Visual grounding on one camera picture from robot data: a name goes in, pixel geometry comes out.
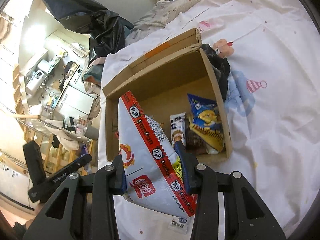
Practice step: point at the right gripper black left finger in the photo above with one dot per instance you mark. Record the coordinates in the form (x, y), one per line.
(82, 207)

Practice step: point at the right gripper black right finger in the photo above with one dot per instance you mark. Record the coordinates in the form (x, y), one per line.
(246, 214)

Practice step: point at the white red snack bag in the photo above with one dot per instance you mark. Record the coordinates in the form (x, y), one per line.
(153, 171)

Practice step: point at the person's left hand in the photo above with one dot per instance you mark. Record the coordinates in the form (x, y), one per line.
(20, 229)

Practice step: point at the small white sachet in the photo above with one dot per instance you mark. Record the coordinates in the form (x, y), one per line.
(181, 225)

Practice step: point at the dark brown snack packet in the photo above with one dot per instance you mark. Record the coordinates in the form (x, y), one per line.
(194, 144)

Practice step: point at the blue yellow chips bag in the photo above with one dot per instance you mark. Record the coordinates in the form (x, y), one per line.
(206, 122)

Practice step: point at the small white snack bar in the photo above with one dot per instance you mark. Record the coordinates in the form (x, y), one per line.
(177, 125)

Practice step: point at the brown cardboard box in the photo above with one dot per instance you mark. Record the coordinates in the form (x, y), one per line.
(160, 80)

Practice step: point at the grey crumpled cloth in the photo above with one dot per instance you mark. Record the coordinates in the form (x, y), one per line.
(221, 68)

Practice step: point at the black plastic garbage bag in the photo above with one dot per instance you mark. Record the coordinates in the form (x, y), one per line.
(106, 28)

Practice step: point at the white bed sheet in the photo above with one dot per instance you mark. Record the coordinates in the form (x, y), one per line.
(272, 103)

